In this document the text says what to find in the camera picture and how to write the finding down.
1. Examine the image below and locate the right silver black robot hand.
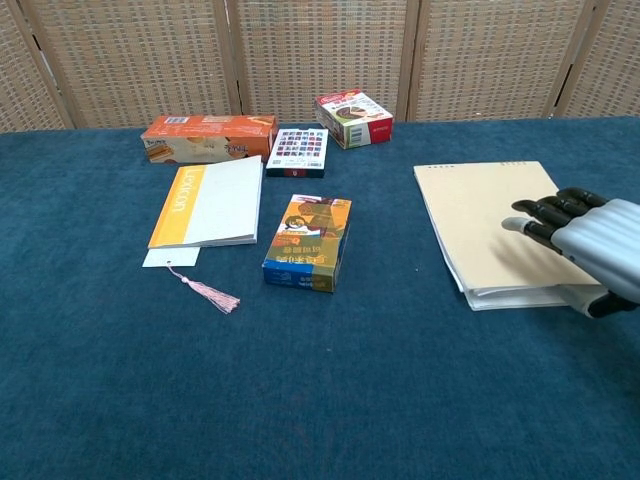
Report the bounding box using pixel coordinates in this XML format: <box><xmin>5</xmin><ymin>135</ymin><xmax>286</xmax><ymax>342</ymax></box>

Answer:
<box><xmin>501</xmin><ymin>187</ymin><xmax>640</xmax><ymax>320</ymax></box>

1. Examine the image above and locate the cream lined paper pad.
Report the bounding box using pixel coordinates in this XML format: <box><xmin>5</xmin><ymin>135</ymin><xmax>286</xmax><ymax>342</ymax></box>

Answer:
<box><xmin>413</xmin><ymin>160</ymin><xmax>609</xmax><ymax>312</ymax></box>

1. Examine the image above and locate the red white snack box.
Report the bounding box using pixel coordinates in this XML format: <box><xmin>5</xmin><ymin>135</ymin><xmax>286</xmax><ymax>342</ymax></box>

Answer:
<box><xmin>314</xmin><ymin>88</ymin><xmax>395</xmax><ymax>151</ymax></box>

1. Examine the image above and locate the colourful orange blue box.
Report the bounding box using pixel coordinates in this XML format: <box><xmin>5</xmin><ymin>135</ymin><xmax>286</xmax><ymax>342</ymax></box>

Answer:
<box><xmin>261</xmin><ymin>194</ymin><xmax>353</xmax><ymax>295</ymax></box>

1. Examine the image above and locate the white patterned card box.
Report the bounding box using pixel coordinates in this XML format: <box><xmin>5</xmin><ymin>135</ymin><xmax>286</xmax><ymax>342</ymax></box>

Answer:
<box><xmin>265</xmin><ymin>127</ymin><xmax>330</xmax><ymax>179</ymax></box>

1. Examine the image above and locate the woven bamboo folding screen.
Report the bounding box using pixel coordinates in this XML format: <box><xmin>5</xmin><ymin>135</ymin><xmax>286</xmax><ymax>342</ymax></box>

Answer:
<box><xmin>0</xmin><ymin>0</ymin><xmax>640</xmax><ymax>134</ymax></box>

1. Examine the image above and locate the yellow white Lexicon notebook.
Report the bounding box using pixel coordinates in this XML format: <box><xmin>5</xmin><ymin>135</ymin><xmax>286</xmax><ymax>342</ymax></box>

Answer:
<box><xmin>147</xmin><ymin>155</ymin><xmax>264</xmax><ymax>250</ymax></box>

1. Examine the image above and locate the long orange biscuit box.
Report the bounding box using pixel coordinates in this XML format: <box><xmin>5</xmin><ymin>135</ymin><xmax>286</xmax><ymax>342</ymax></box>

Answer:
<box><xmin>140</xmin><ymin>114</ymin><xmax>279</xmax><ymax>165</ymax></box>

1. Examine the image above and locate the white bookmark with pink tassel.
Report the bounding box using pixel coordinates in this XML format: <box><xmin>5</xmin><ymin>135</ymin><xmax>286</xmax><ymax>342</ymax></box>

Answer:
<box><xmin>141</xmin><ymin>247</ymin><xmax>241</xmax><ymax>316</ymax></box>

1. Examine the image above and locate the blue table cloth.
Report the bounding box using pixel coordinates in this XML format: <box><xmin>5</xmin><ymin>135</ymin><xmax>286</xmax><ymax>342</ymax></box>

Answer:
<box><xmin>0</xmin><ymin>115</ymin><xmax>640</xmax><ymax>480</ymax></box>

